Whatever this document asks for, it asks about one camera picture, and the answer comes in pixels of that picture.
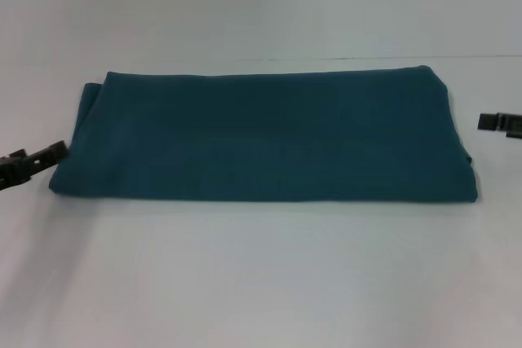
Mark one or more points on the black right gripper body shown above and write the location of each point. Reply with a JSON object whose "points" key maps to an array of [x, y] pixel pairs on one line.
{"points": [[514, 128]]}

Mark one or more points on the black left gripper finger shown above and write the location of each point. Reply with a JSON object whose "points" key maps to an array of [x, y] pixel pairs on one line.
{"points": [[47, 156]]}

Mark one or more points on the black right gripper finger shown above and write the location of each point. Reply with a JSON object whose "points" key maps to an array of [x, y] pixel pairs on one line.
{"points": [[495, 122]]}

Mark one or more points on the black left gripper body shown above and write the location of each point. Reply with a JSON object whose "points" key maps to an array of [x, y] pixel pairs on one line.
{"points": [[14, 170]]}

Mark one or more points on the blue teal shirt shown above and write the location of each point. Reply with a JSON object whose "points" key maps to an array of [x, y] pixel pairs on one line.
{"points": [[265, 136]]}

